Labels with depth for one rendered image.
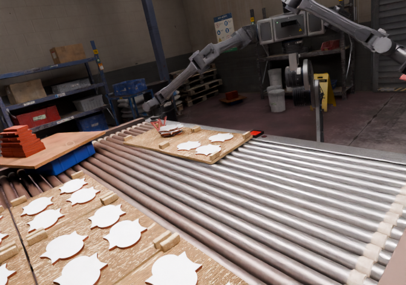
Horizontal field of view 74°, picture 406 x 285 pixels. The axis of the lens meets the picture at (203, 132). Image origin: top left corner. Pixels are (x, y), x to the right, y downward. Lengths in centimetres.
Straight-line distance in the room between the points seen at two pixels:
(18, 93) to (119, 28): 274
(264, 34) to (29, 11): 516
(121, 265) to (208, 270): 25
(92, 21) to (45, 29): 99
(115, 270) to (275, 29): 157
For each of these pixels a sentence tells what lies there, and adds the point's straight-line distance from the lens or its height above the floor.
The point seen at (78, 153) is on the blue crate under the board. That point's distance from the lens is 182.
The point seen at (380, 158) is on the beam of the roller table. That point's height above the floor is 92.
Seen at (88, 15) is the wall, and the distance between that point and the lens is 673.
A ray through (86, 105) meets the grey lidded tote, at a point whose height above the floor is 75.
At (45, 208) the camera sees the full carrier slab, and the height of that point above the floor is 94.
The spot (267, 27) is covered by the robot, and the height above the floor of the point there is 147.
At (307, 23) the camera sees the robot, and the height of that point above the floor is 145.
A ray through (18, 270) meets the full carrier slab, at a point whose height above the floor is 94.
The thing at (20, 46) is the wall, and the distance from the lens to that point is 621.
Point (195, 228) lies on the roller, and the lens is 90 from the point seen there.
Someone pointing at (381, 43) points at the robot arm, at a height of 133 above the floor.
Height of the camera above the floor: 146
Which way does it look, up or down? 18 degrees down
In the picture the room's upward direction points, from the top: 12 degrees counter-clockwise
